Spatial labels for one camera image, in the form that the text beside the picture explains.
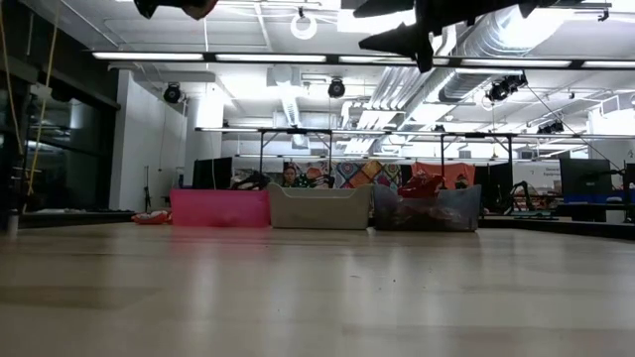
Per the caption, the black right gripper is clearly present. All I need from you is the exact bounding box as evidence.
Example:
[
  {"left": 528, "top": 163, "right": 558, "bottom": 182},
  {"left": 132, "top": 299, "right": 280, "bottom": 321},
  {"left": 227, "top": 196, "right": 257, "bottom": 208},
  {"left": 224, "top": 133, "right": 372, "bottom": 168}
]
[{"left": 352, "top": 0, "right": 587, "bottom": 74}]

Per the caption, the dark red candy wrapper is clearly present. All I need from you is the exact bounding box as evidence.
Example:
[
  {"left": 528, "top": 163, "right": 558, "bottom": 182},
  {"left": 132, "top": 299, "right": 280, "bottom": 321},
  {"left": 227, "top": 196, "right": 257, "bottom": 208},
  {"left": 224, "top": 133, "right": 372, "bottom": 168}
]
[{"left": 181, "top": 0, "right": 220, "bottom": 22}]

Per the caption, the red and white candy bag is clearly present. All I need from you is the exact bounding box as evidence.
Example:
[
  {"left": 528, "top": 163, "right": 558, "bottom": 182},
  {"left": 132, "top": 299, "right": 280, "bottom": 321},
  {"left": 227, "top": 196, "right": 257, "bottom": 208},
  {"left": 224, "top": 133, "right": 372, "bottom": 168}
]
[{"left": 390, "top": 202, "right": 466, "bottom": 227}]

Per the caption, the orange candy wrapper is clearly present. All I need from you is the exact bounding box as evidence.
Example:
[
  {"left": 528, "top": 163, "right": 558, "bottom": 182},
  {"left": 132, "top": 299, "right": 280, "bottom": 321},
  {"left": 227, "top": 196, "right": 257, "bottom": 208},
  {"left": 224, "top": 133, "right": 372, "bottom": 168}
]
[{"left": 130, "top": 209, "right": 173, "bottom": 226}]

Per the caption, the colourful patchwork quilt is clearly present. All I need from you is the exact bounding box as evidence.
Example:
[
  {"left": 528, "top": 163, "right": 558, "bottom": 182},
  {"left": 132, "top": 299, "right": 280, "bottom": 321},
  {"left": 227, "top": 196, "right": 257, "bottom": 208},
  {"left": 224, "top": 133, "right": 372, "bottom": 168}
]
[{"left": 296, "top": 159, "right": 404, "bottom": 190}]

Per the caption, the orange hanging cloth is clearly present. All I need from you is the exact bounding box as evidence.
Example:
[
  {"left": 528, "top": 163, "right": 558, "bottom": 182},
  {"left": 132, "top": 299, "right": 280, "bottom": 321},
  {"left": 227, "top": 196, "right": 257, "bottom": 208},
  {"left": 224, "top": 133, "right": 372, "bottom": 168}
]
[{"left": 411, "top": 161, "right": 477, "bottom": 191}]

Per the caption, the black computer monitor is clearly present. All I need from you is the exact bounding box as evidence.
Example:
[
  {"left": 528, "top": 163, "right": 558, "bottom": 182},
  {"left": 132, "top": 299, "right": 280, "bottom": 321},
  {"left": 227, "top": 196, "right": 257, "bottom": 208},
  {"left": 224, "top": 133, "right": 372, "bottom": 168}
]
[
  {"left": 559, "top": 158, "right": 613, "bottom": 197},
  {"left": 191, "top": 156, "right": 234, "bottom": 190}
]

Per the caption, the black hanging cloth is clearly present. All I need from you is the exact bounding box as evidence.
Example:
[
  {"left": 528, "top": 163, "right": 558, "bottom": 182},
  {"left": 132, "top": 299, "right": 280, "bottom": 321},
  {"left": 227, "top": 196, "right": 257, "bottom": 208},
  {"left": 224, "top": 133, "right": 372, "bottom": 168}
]
[{"left": 474, "top": 162, "right": 513, "bottom": 214}]

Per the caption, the blue-grey plastic bin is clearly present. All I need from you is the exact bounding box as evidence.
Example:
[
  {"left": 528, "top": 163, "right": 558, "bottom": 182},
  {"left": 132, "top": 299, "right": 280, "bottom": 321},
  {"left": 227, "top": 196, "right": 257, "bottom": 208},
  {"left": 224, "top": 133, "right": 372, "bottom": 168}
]
[{"left": 372, "top": 183, "right": 482, "bottom": 233}]

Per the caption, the beige plastic bin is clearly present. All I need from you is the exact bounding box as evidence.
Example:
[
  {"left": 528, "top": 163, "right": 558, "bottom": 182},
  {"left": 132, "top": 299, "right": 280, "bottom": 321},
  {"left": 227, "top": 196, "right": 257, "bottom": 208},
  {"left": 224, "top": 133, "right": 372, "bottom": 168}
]
[{"left": 267, "top": 182, "right": 374, "bottom": 230}]

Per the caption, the pink plastic bin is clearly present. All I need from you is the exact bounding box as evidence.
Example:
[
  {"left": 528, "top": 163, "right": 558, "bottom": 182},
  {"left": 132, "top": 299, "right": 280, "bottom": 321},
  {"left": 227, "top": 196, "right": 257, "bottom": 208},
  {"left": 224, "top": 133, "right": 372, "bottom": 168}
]
[{"left": 170, "top": 187, "right": 272, "bottom": 229}]

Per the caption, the blue desk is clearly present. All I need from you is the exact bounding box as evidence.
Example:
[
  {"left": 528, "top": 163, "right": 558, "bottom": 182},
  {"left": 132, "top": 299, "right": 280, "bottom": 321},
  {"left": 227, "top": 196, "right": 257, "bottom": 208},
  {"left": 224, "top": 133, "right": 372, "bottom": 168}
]
[{"left": 562, "top": 191, "right": 635, "bottom": 206}]

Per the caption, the silver ventilation duct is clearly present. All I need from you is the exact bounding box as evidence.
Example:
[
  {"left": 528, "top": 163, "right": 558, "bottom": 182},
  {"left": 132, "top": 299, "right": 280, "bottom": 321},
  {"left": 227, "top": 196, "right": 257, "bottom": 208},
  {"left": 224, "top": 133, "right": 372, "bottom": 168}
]
[{"left": 439, "top": 7, "right": 581, "bottom": 104}]

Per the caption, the white ring light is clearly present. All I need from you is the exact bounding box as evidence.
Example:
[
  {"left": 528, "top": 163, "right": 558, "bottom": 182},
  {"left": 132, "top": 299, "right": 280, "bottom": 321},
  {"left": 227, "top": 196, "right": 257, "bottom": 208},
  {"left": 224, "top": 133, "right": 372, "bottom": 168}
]
[{"left": 290, "top": 12, "right": 318, "bottom": 41}]

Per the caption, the black background table frame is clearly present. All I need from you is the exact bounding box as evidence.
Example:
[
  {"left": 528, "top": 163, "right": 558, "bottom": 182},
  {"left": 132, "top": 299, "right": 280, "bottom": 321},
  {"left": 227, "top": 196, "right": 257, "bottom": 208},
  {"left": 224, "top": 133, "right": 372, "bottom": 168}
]
[
  {"left": 439, "top": 131, "right": 516, "bottom": 190},
  {"left": 256, "top": 127, "right": 334, "bottom": 190}
]

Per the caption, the yellow hanging cable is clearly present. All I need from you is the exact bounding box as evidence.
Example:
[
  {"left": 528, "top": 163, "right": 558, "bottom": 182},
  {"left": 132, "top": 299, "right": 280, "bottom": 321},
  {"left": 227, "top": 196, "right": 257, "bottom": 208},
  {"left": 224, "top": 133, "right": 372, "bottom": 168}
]
[{"left": 27, "top": 0, "right": 61, "bottom": 197}]

